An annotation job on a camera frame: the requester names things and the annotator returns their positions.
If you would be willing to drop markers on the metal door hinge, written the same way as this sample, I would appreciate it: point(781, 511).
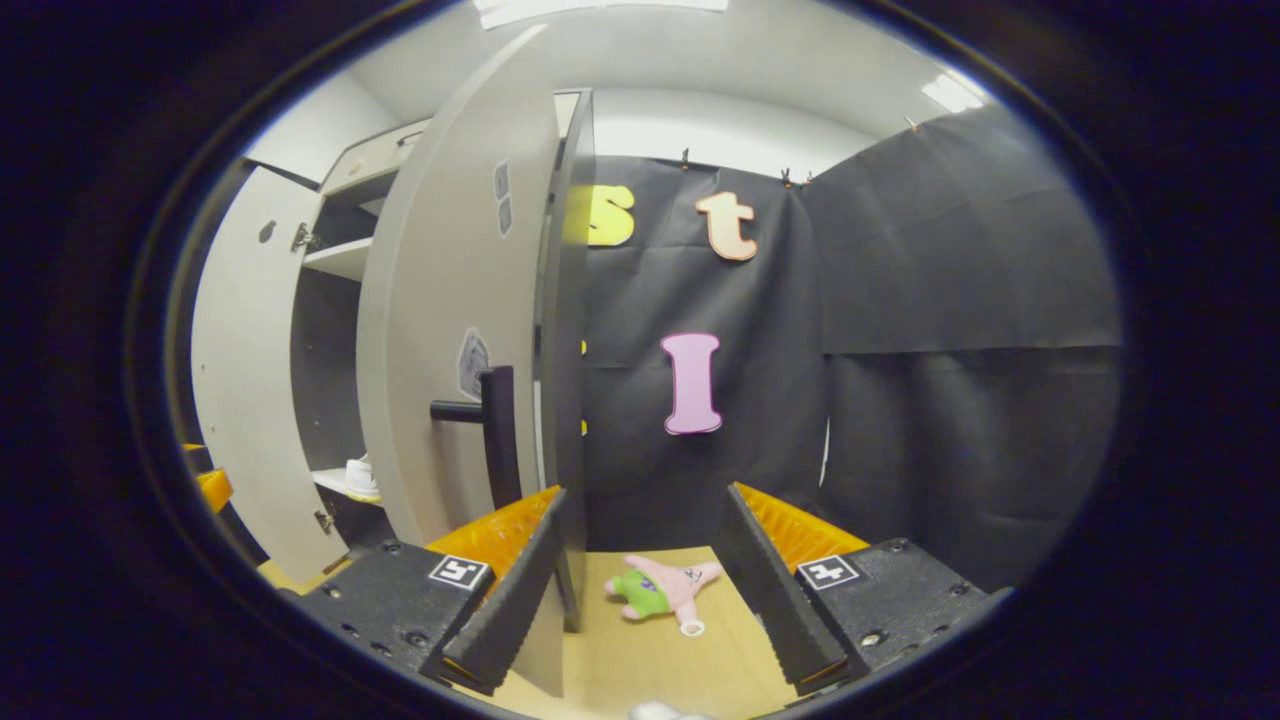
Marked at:
point(324, 521)
point(302, 237)

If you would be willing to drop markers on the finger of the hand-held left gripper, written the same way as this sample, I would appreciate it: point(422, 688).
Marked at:
point(215, 490)

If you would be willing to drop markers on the long ceiling light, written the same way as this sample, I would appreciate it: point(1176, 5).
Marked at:
point(600, 10)

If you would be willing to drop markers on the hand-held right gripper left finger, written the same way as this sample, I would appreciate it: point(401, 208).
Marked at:
point(515, 600)

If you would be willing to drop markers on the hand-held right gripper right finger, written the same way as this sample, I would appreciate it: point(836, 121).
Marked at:
point(770, 600)

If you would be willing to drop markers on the pink star plush toy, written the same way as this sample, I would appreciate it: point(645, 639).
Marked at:
point(665, 590)

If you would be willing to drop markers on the black backdrop cloth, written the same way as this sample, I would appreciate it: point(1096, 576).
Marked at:
point(950, 400)

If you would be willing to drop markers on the grey shoe cabinet door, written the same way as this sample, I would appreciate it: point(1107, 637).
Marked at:
point(440, 280)
point(250, 380)

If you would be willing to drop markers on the white canvas shoe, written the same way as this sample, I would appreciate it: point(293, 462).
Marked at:
point(362, 480)

